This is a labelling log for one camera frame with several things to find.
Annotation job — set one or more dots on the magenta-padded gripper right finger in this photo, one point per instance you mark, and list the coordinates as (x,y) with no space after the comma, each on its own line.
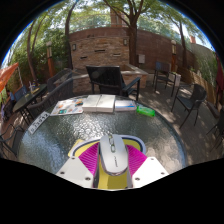
(137,160)

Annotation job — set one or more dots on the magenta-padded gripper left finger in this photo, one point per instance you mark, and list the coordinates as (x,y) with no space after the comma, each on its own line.
(87,160)

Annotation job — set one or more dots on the white computer mouse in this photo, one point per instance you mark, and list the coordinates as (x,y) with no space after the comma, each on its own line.
(114,155)

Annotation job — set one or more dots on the yellow duck-shaped mouse pad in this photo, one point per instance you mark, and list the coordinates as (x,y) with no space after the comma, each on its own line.
(108,182)

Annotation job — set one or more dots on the green packet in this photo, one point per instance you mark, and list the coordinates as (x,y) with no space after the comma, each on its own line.
(145,111)

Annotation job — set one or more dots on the white and blue book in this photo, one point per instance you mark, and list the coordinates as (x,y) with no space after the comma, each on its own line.
(125,105)

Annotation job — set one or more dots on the white flat box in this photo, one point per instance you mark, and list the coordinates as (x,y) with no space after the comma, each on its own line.
(90,103)
(106,103)

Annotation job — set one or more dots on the white printed strip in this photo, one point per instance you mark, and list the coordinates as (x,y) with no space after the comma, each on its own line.
(38,123)

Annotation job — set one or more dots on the dark wicker chair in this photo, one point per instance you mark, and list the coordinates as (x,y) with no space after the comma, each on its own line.
(58,93)

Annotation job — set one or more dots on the black metal patio chair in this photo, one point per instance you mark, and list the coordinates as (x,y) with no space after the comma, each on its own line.
(11,136)
(196,95)
(163,68)
(218,128)

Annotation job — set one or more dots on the black wicker armchair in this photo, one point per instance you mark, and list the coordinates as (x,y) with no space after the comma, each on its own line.
(106,78)

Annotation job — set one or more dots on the dark round side table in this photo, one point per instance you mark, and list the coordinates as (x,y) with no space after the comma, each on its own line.
(30,96)

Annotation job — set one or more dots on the clear bottle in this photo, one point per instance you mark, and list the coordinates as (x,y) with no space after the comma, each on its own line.
(31,88)

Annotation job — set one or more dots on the blue chair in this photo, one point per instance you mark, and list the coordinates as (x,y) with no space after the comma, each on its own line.
(20,92)

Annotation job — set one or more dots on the orange canopy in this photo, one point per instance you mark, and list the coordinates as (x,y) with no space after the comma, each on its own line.
(7,75)

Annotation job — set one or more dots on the dark red umbrella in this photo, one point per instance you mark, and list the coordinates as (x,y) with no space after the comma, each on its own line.
(220,76)

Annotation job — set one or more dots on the large tree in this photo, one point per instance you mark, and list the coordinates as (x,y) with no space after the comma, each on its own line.
(133,40)

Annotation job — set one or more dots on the white wall box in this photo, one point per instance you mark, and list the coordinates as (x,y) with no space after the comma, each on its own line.
(141,58)

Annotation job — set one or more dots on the wooden lamp post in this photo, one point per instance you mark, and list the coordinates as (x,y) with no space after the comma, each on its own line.
(173,55)
(50,60)

